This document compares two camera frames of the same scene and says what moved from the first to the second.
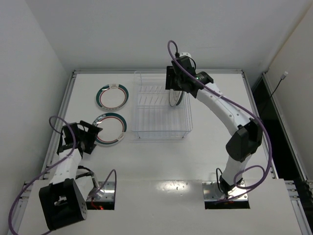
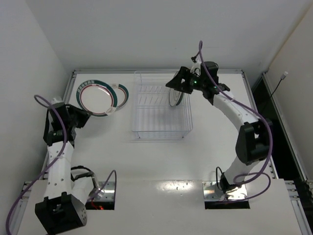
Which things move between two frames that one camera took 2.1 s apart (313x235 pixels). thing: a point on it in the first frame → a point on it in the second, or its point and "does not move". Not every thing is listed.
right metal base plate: (212, 192) does not move
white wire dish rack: (153, 116) does not move
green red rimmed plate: (114, 128) → (97, 98)
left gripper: (89, 136) → (74, 115)
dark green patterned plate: (180, 98) does not move
